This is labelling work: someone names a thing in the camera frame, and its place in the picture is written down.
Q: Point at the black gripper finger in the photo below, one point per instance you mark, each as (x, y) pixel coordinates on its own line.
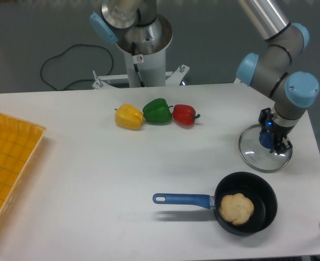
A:
(265, 120)
(280, 145)

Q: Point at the yellow woven tray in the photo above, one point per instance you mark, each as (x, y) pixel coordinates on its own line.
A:
(19, 140)

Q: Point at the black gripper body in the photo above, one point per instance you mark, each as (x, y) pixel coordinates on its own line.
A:
(279, 127)

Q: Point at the round beige bread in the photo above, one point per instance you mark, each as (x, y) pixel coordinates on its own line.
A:
(236, 209)

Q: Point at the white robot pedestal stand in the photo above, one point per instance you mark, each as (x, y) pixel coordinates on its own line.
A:
(144, 49)

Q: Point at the yellow bell pepper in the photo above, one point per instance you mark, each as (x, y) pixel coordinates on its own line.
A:
(129, 117)

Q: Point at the glass lid with blue knob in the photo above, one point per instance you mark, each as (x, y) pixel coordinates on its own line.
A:
(256, 153)

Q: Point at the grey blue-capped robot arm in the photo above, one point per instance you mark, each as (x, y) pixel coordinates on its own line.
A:
(293, 93)

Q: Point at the black saucepan with blue handle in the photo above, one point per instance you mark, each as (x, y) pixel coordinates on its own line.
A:
(251, 185)

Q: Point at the green bell pepper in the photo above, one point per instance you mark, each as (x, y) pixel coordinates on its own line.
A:
(157, 112)

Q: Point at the red bell pepper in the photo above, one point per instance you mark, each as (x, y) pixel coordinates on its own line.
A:
(184, 115)

